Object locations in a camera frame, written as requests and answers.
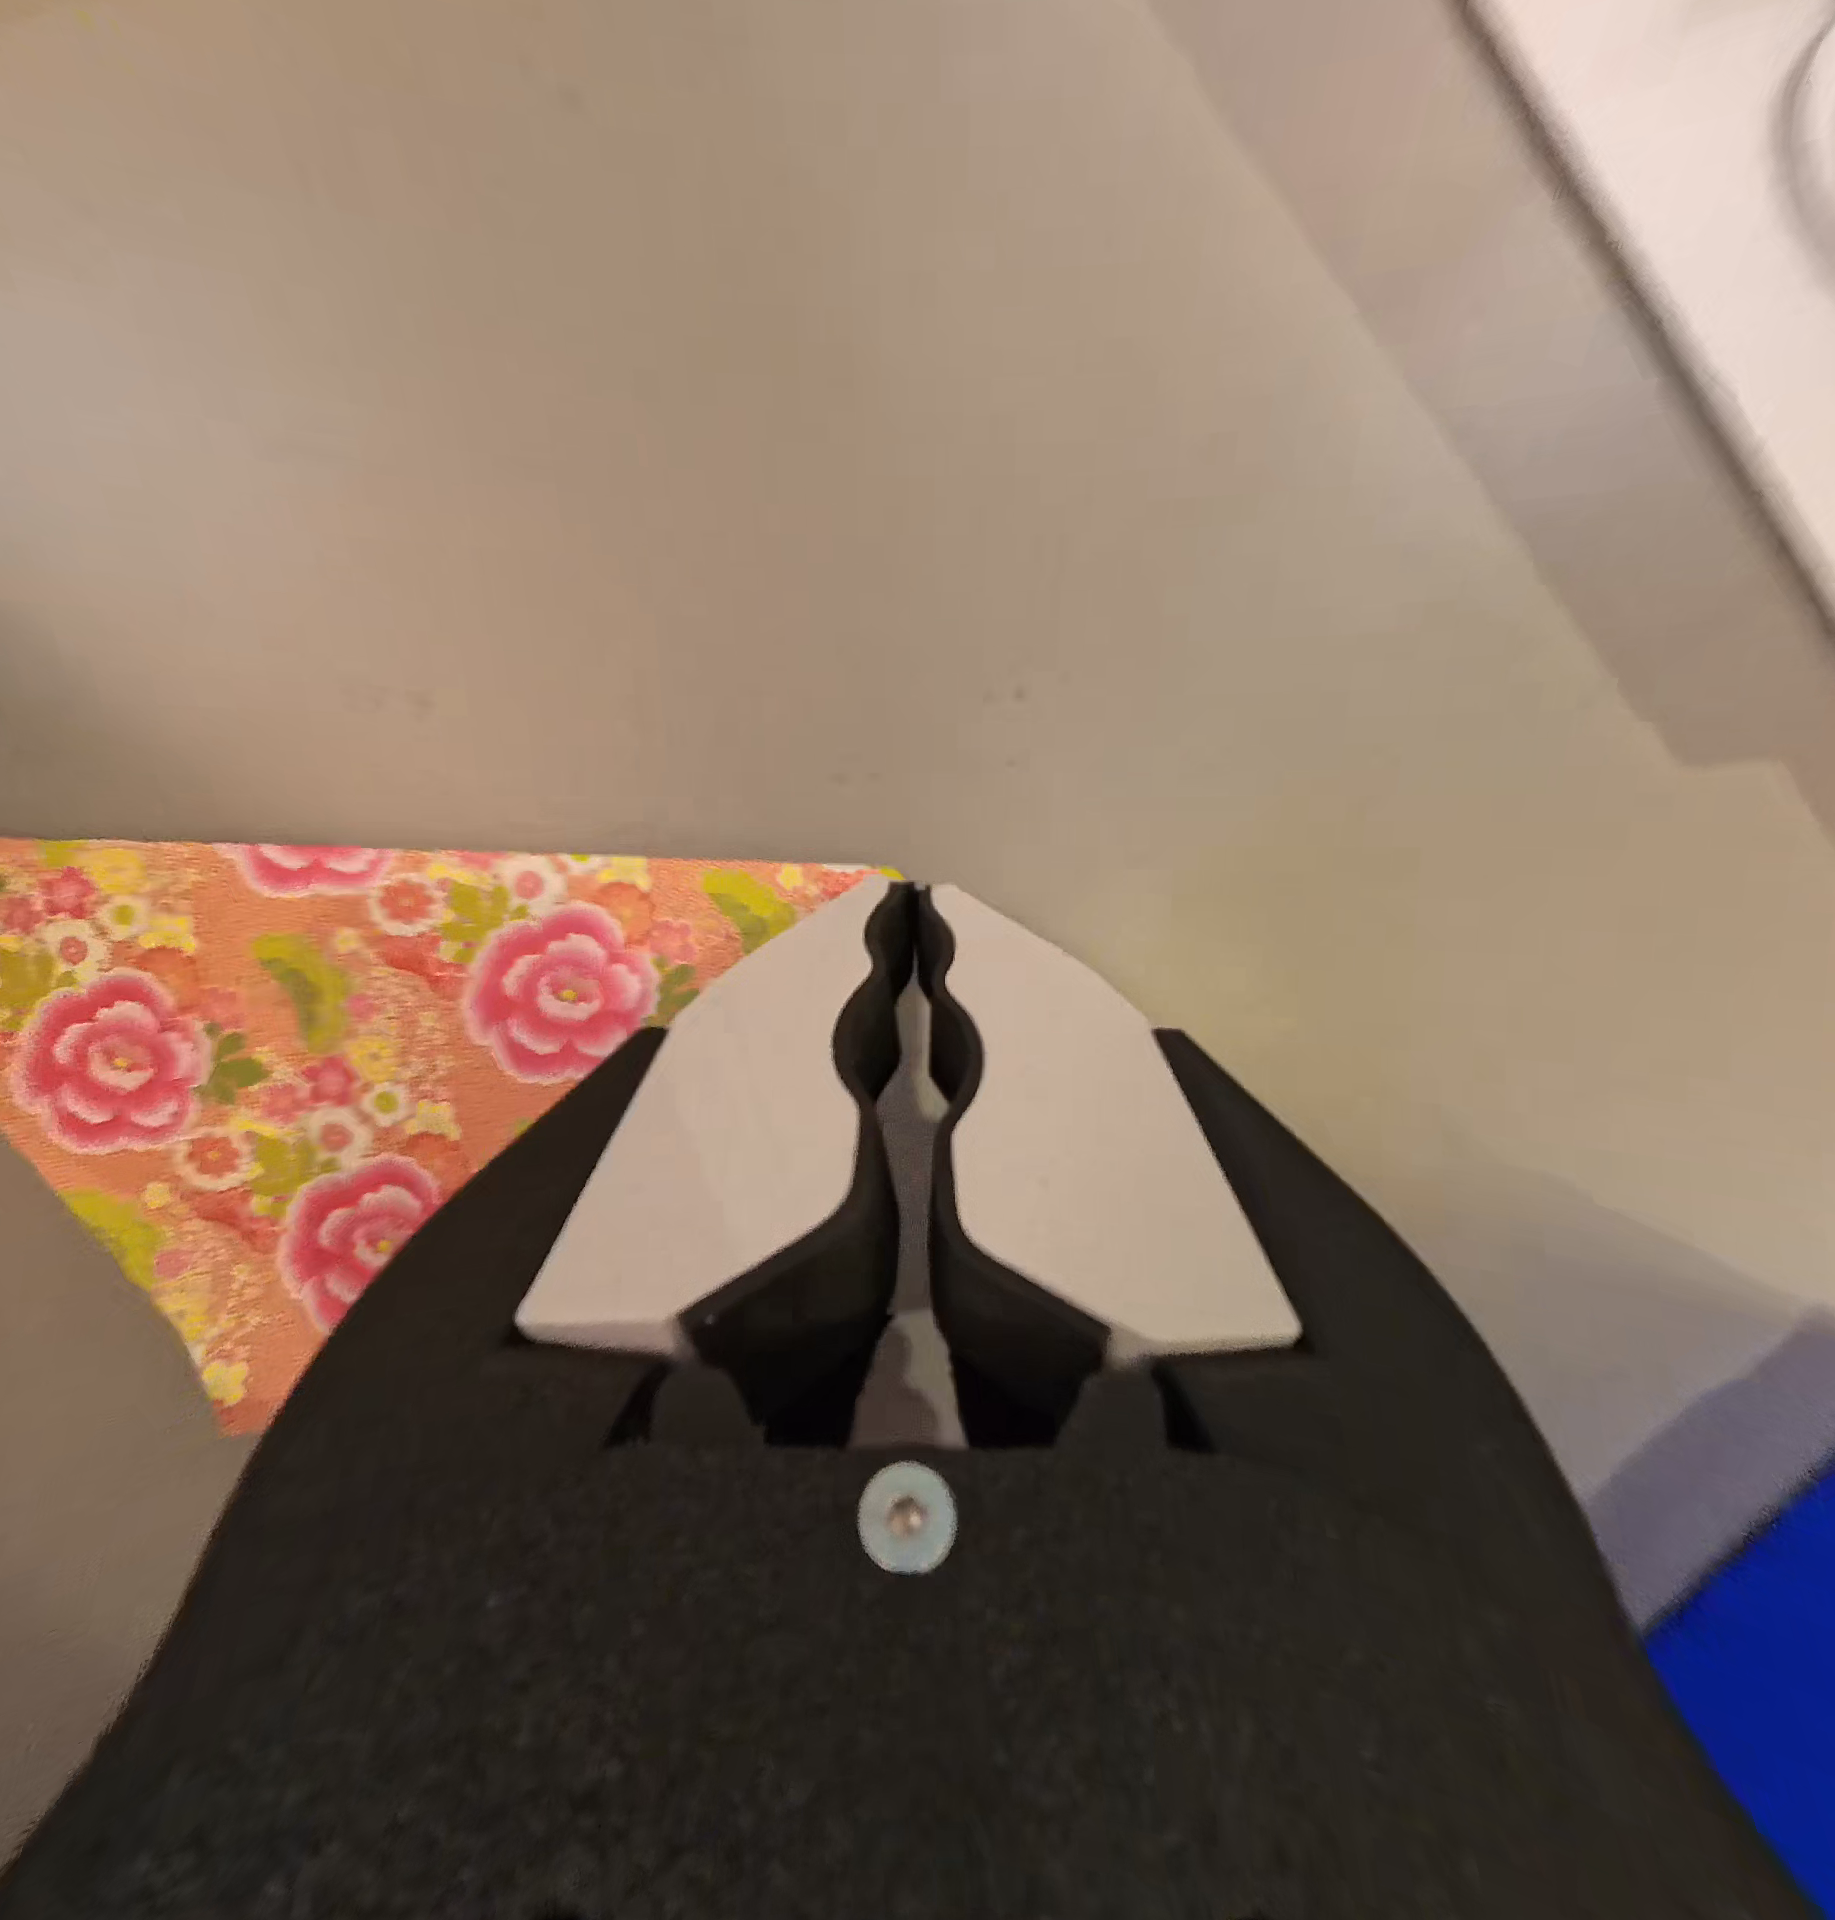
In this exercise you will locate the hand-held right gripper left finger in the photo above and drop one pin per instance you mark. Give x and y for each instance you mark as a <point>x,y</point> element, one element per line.
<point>709,1171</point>

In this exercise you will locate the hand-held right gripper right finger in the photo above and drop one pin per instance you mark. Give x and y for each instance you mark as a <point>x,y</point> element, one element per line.
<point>1074,1185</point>

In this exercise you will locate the blue box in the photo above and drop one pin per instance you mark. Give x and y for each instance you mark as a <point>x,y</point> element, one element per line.
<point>1795,1681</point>

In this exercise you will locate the floral origami paper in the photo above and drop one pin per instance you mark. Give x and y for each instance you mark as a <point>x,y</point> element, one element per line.
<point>257,1021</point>

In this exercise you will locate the white tray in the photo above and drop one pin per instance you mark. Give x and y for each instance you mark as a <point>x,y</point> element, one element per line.
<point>1682,165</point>

